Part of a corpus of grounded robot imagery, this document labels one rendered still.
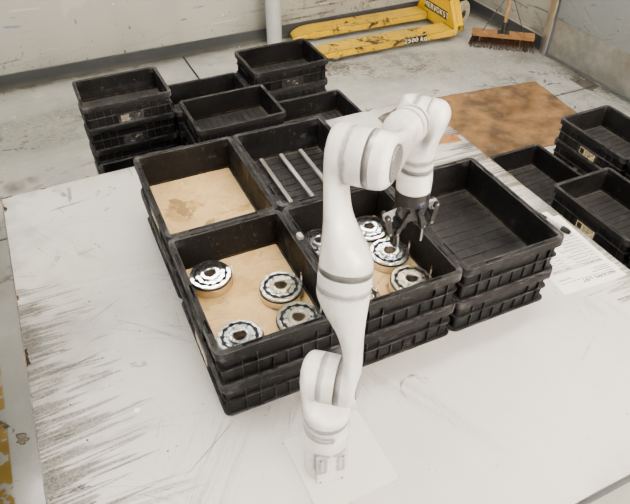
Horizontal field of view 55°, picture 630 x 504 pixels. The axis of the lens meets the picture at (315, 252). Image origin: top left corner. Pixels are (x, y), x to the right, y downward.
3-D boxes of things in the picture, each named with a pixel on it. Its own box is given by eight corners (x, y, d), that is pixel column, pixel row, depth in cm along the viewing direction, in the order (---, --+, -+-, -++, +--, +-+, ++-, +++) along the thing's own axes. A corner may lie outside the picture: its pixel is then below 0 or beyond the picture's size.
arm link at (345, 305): (369, 288, 96) (311, 277, 98) (352, 421, 108) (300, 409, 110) (379, 263, 104) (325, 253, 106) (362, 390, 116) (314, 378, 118)
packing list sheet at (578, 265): (631, 273, 173) (632, 272, 173) (568, 298, 166) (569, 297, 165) (551, 209, 195) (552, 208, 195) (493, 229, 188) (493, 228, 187)
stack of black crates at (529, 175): (584, 229, 275) (600, 187, 260) (532, 248, 266) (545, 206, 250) (526, 182, 302) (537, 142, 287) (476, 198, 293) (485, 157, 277)
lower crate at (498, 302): (544, 302, 165) (556, 269, 157) (451, 337, 155) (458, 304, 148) (459, 218, 192) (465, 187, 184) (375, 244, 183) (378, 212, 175)
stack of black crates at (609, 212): (656, 286, 248) (690, 221, 225) (600, 309, 238) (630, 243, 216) (584, 229, 275) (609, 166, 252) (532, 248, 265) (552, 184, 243)
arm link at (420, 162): (446, 163, 126) (405, 153, 129) (457, 95, 116) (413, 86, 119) (436, 181, 121) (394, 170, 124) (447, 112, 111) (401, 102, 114)
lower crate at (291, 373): (345, 377, 146) (347, 344, 138) (226, 422, 137) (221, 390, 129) (282, 272, 173) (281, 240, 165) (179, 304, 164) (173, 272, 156)
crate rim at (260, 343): (349, 319, 133) (349, 311, 131) (216, 365, 123) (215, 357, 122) (280, 215, 160) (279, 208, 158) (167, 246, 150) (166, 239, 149)
